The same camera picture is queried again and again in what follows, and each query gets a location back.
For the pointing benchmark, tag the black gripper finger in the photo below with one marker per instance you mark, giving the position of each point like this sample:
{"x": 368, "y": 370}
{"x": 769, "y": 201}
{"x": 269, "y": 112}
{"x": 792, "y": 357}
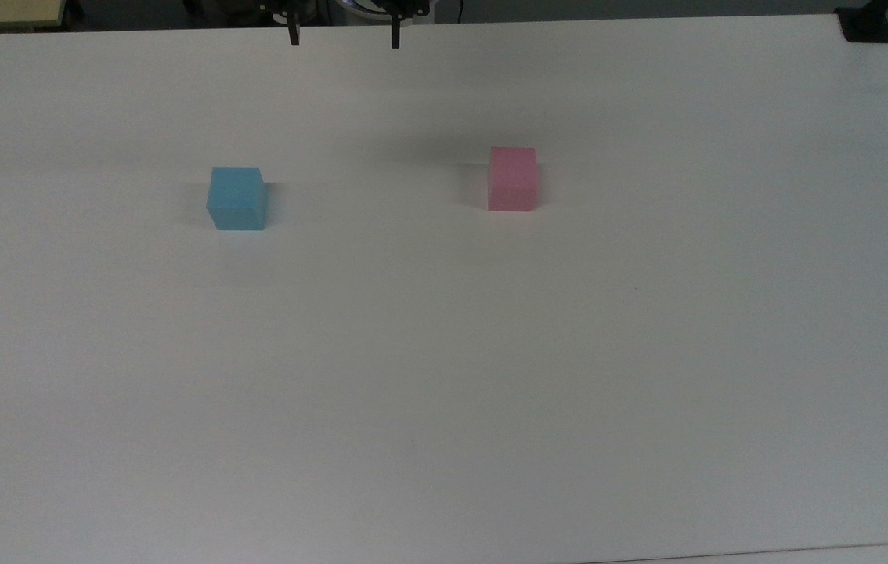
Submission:
{"x": 395, "y": 34}
{"x": 294, "y": 33}

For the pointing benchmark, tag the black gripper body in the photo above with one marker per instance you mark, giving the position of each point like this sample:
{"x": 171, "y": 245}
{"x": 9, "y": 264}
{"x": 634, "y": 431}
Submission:
{"x": 413, "y": 6}

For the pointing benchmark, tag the blue cube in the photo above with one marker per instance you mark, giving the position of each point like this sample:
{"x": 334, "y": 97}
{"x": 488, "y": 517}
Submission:
{"x": 237, "y": 200}

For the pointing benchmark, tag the black stand clamp base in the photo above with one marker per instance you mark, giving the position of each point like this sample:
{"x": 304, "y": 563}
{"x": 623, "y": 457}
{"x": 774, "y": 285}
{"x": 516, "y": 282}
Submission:
{"x": 865, "y": 27}

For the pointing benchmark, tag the pink cube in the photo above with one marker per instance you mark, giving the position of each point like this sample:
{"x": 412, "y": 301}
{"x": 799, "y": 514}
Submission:
{"x": 512, "y": 180}

